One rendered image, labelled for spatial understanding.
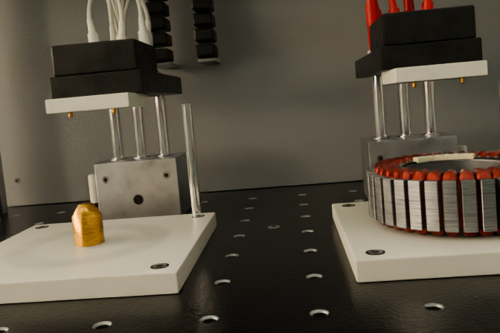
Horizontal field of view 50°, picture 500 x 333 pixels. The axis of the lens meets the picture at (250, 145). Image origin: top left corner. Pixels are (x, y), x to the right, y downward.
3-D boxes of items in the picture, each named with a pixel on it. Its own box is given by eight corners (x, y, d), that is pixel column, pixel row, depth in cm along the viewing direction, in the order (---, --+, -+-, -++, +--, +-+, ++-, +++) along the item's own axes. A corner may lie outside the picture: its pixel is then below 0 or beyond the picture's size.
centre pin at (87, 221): (98, 245, 35) (94, 205, 35) (70, 247, 35) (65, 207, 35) (109, 238, 37) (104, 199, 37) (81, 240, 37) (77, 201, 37)
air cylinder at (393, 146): (461, 198, 46) (457, 133, 45) (372, 204, 46) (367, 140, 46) (443, 188, 51) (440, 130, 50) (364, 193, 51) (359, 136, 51)
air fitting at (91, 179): (101, 207, 49) (98, 174, 49) (89, 207, 49) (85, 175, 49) (106, 204, 50) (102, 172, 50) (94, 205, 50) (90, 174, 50)
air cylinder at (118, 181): (181, 217, 48) (175, 155, 47) (99, 223, 48) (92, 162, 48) (192, 206, 53) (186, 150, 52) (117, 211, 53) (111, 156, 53)
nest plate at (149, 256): (178, 293, 28) (176, 270, 28) (-92, 310, 29) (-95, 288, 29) (216, 226, 43) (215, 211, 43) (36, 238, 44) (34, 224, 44)
